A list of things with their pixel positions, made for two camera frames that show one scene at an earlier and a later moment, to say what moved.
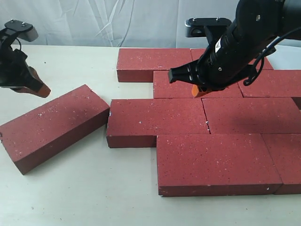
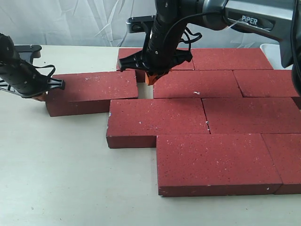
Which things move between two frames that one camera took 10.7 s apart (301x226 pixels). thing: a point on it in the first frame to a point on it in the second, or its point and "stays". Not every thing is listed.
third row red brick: [279, 115] stays
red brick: [35, 137] to [86, 93]
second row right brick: [273, 83] stays
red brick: [163, 89] stays
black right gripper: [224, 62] to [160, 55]
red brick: [136, 123] stays
